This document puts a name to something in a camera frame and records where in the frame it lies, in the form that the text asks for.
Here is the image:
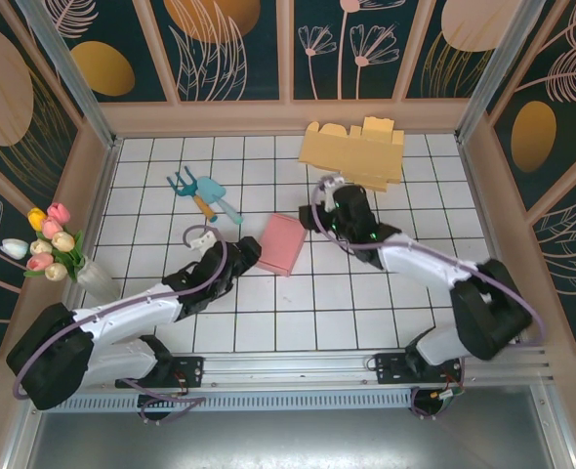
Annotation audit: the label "yellow paper box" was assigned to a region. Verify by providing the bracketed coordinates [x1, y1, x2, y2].
[297, 115, 406, 194]

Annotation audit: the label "pink paper box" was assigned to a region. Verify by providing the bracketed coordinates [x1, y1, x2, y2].
[254, 212, 309, 278]

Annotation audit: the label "light blue toy shovel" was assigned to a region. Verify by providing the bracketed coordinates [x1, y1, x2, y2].
[197, 176, 245, 226]

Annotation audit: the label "white ribbed vase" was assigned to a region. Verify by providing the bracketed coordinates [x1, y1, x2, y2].
[75, 256, 122, 303]

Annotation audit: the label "green tulip leaves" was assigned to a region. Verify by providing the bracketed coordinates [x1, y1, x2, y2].
[61, 230, 88, 284]

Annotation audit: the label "grey metal sheet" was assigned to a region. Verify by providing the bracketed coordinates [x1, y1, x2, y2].
[23, 409, 576, 469]

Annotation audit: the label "white artificial tulip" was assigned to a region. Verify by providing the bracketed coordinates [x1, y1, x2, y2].
[0, 237, 28, 260]

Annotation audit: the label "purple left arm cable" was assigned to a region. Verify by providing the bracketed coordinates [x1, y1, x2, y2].
[12, 223, 230, 427]

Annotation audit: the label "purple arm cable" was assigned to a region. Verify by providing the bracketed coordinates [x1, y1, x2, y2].
[12, 223, 230, 427]
[309, 175, 548, 421]

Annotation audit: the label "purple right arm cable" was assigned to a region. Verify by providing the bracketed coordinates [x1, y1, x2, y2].
[309, 175, 548, 421]

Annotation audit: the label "teal toy rake orange handle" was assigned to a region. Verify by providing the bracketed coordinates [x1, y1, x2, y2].
[167, 166, 220, 225]

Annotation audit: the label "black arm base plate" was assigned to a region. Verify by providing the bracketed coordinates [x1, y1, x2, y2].
[374, 351, 465, 387]
[115, 354, 205, 390]

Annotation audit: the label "red black wire bundle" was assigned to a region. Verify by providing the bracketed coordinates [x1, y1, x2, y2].
[170, 368, 191, 397]

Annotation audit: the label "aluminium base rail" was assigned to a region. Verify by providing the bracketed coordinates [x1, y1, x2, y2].
[21, 346, 555, 395]

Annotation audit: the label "grey slotted cable duct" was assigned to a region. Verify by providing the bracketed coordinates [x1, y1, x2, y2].
[41, 393, 416, 412]

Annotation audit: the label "aluminium side rail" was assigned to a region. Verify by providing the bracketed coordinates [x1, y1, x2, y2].
[48, 139, 123, 353]

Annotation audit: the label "multicolour wire bundle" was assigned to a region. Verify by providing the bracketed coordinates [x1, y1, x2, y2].
[432, 373, 466, 406]

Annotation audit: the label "aluminium frame post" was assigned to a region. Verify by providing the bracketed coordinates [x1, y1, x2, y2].
[17, 0, 123, 148]
[456, 0, 546, 143]

